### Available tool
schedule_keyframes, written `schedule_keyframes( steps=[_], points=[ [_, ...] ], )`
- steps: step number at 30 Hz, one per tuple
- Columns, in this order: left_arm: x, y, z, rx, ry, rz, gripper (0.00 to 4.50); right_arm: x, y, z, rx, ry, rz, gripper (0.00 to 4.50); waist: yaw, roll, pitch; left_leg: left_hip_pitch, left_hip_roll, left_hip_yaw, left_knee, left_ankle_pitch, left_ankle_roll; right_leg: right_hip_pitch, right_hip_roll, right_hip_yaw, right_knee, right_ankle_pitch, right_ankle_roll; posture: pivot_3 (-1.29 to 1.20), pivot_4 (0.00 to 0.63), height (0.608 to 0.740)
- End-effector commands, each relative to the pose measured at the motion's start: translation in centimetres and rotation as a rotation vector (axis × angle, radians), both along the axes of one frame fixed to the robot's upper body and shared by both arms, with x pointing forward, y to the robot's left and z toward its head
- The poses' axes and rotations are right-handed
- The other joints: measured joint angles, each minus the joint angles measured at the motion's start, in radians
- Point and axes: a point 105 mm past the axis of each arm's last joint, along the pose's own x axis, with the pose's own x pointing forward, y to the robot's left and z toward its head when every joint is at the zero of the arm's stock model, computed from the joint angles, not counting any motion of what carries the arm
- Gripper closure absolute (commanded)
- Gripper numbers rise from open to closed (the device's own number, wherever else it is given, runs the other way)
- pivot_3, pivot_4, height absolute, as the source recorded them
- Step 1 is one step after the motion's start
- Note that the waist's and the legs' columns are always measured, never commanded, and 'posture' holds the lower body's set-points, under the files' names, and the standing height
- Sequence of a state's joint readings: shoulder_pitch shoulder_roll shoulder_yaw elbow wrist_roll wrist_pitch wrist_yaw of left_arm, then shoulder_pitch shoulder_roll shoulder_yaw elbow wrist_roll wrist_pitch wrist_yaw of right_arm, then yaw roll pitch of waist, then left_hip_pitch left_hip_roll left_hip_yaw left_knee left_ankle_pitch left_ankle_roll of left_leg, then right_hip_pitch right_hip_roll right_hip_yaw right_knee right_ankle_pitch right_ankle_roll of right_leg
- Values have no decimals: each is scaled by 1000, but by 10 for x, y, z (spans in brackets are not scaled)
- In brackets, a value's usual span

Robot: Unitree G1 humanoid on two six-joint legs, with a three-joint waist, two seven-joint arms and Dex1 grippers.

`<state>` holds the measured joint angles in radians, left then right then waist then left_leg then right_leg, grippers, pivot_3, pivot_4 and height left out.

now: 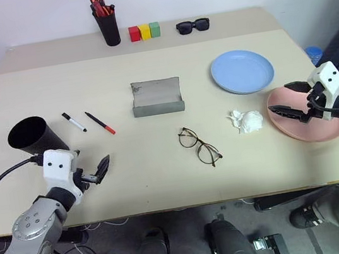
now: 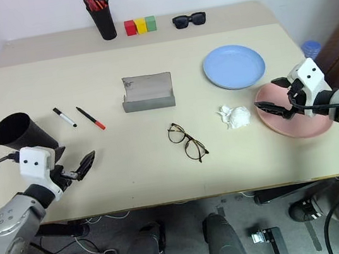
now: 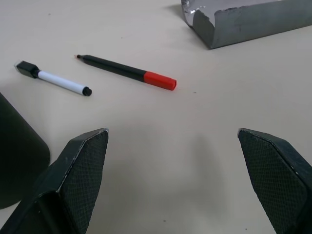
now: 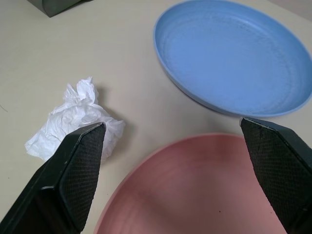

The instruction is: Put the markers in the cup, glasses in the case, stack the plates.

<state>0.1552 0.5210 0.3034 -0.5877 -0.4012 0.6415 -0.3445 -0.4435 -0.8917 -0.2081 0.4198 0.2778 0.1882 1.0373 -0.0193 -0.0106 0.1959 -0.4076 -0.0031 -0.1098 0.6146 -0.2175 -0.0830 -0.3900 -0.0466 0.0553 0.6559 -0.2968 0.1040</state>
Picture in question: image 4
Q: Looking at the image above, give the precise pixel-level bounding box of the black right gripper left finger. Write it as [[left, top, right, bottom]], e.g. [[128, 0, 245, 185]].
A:
[[0, 122, 107, 234]]

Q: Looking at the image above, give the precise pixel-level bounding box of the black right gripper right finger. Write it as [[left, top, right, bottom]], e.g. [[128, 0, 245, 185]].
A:
[[239, 117, 312, 234]]

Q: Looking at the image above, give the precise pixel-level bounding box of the crumpled white tissue paper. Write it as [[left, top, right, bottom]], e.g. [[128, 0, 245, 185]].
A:
[[24, 76, 126, 164]]

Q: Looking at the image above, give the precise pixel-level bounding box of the pink plastic plate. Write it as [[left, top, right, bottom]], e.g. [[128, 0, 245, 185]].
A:
[[93, 133, 290, 234]]

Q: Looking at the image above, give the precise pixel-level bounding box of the blue plastic plate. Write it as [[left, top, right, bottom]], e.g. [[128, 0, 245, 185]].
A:
[[153, 0, 312, 118]]

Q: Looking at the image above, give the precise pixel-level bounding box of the dark grey box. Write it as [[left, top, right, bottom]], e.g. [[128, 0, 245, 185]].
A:
[[26, 0, 95, 18]]

